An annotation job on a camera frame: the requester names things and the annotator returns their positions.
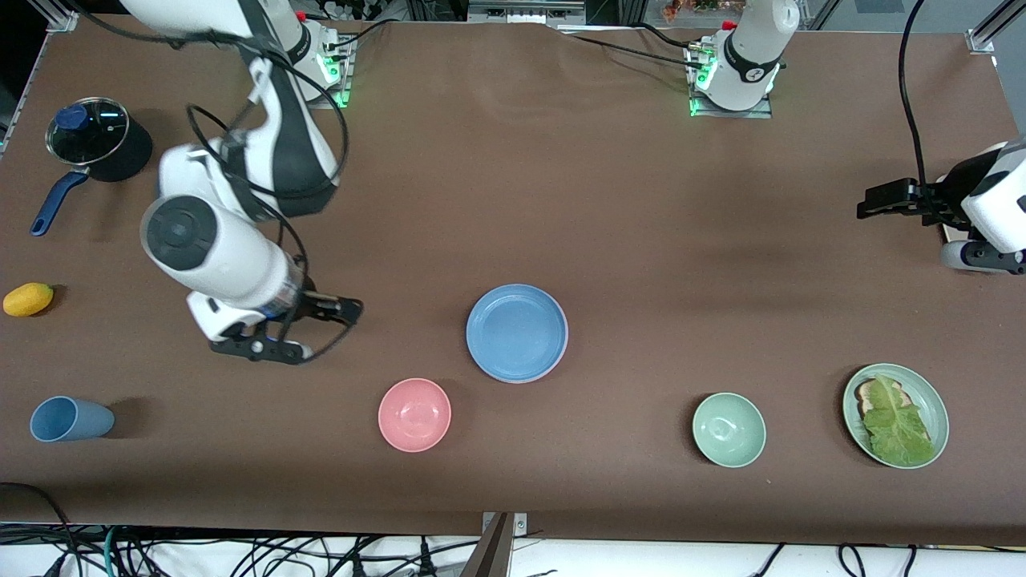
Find black pot with glass lid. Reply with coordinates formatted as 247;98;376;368
30;96;155;238

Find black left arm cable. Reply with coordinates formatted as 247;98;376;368
897;0;947;193

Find aluminium corner profile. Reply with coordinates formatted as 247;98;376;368
966;0;1026;55

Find green lettuce leaf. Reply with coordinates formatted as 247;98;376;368
861;375;937;467

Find aluminium table rail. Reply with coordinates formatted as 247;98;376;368
28;0;81;33

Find green plate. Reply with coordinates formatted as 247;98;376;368
842;363;950;470

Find toast slice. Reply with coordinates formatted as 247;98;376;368
854;380;907;418

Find aluminium frame beam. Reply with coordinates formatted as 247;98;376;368
467;0;588;30

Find blue plate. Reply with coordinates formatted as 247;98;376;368
466;284;568;383

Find black base cable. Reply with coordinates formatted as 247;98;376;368
561;32;698;70
323;16;394;54
632;22;705;50

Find thick black floor cable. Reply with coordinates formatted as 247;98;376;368
0;481;77;577

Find brown table cover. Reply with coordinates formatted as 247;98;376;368
0;14;1026;547

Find orange plant decoration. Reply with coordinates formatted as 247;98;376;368
661;0;748;22

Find dark metal pole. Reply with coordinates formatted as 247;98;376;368
460;513;515;577

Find small green bowl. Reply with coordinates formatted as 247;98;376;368
692;392;767;468

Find yellow lemon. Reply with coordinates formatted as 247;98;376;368
2;282;55;317

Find silver table bracket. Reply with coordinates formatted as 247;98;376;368
481;511;529;536

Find small pink bowl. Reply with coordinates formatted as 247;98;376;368
378;377;452;453

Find blue cup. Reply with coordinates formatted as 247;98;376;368
30;396;115;442

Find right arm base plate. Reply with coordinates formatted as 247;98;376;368
305;36;354;109

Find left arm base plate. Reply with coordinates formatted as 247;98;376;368
689;44;775;119

